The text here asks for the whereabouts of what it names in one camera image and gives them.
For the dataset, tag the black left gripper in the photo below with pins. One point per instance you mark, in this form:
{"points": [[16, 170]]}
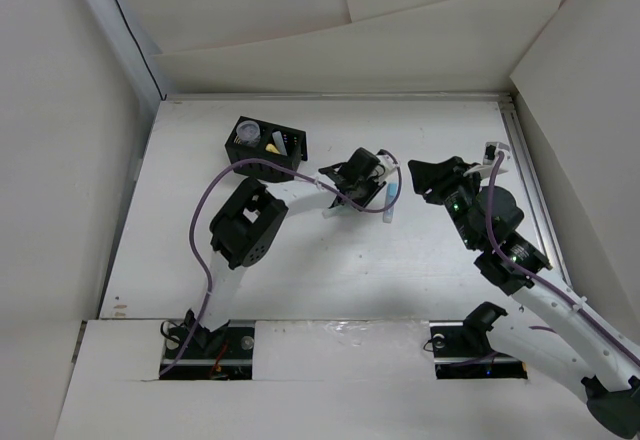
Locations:
{"points": [[374, 185]]}

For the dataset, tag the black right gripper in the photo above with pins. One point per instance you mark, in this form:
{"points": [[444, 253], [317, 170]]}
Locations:
{"points": [[426, 175]]}

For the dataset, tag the blue highlighter pen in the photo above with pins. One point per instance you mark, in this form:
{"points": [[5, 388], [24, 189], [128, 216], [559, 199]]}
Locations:
{"points": [[390, 200]]}

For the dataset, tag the green highlighter pen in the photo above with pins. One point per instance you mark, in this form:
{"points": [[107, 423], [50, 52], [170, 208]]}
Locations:
{"points": [[335, 211]]}

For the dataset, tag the orange capped lead case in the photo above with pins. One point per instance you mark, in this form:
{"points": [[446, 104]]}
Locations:
{"points": [[279, 142]]}

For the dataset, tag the yellow highlighter pen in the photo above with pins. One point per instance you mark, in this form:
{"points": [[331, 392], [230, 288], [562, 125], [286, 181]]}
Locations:
{"points": [[272, 149]]}

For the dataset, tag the clear jar of paper clips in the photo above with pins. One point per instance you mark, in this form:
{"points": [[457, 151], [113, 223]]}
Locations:
{"points": [[248, 133]]}

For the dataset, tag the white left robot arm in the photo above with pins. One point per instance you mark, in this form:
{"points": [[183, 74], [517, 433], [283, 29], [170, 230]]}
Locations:
{"points": [[244, 228]]}

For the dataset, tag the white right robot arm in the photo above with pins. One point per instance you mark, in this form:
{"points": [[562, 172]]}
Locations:
{"points": [[578, 348]]}

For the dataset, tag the black slotted organizer box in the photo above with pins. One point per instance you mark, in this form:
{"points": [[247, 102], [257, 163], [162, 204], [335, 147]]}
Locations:
{"points": [[296, 143]]}

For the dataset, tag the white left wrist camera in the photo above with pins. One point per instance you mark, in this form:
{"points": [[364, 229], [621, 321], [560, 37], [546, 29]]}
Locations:
{"points": [[386, 166]]}

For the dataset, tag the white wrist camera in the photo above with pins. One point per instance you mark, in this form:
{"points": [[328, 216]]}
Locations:
{"points": [[496, 157], [386, 166]]}

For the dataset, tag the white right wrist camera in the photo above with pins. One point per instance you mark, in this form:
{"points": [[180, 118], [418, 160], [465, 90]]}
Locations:
{"points": [[496, 157]]}

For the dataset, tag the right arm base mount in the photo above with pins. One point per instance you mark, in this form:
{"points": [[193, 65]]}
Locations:
{"points": [[461, 349]]}

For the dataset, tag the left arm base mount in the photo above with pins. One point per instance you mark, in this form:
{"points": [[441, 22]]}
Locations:
{"points": [[225, 354]]}

